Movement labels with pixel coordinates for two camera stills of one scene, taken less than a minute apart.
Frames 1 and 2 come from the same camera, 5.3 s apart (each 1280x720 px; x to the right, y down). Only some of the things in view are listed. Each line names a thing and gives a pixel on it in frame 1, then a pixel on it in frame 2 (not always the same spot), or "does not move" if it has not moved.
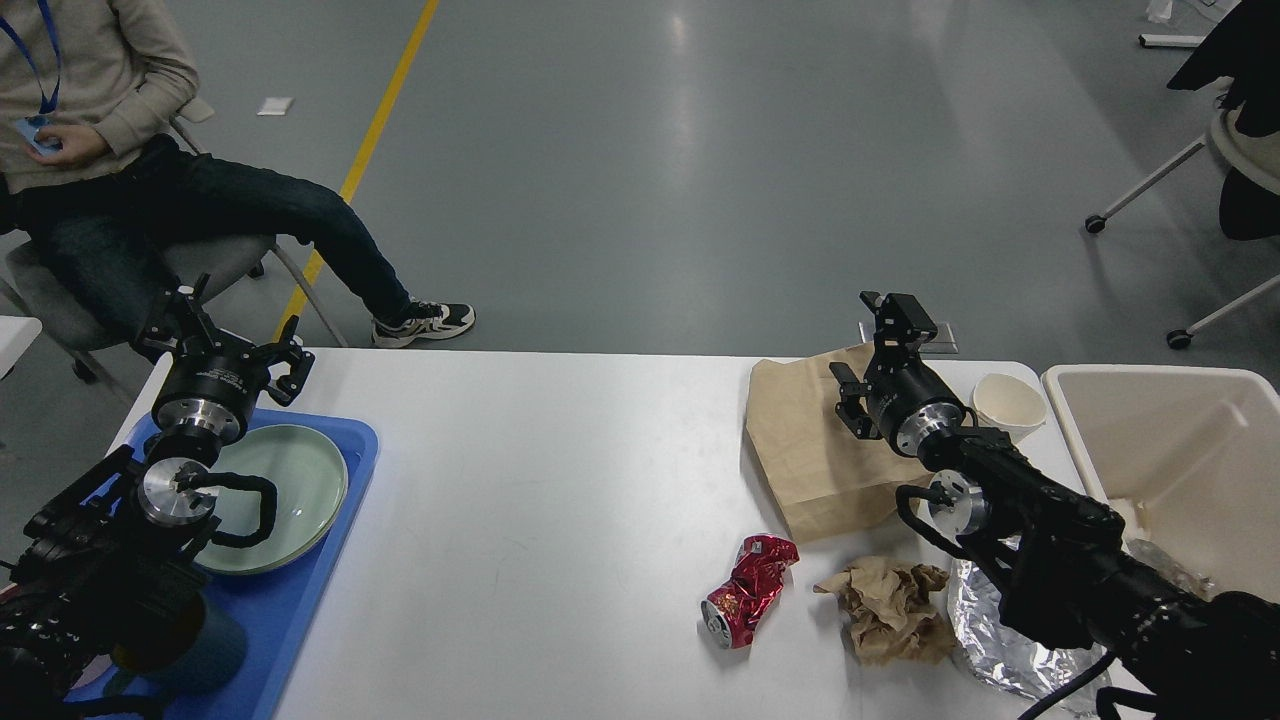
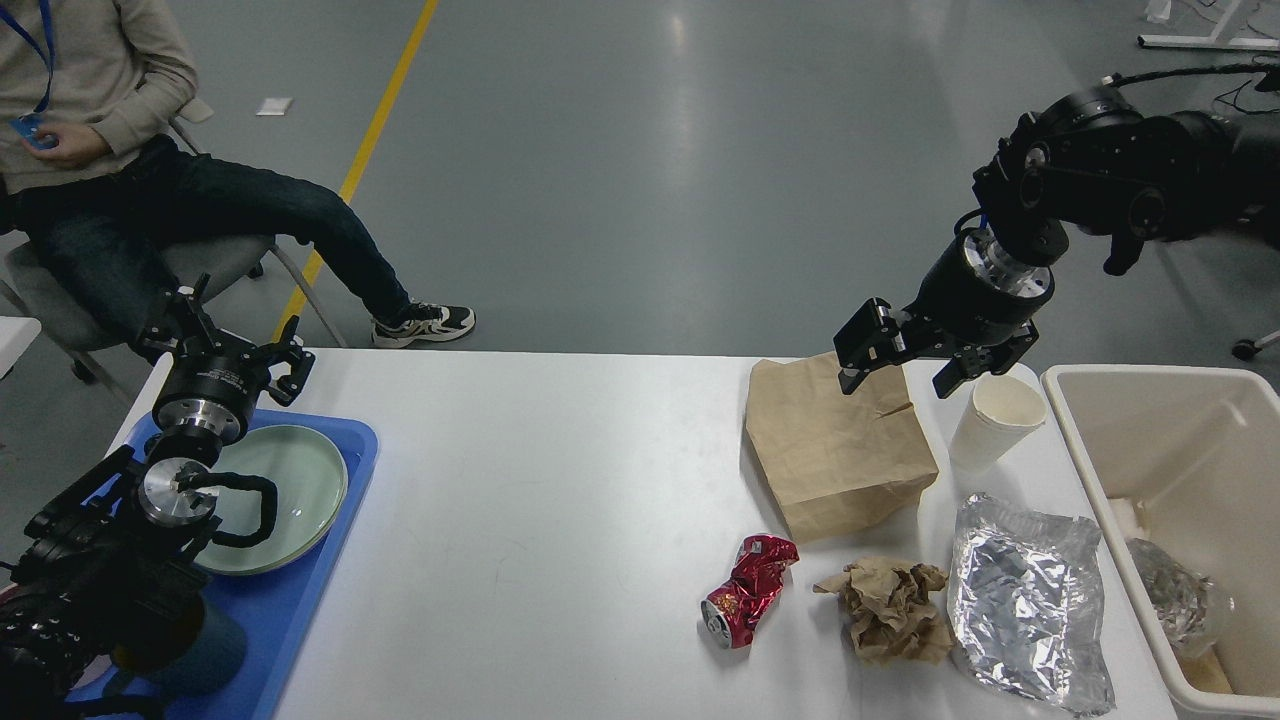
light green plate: x=310 y=482 does not move
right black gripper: x=906 y=400 to x=973 y=295
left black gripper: x=214 y=379 does not move
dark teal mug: x=215 y=663 does not move
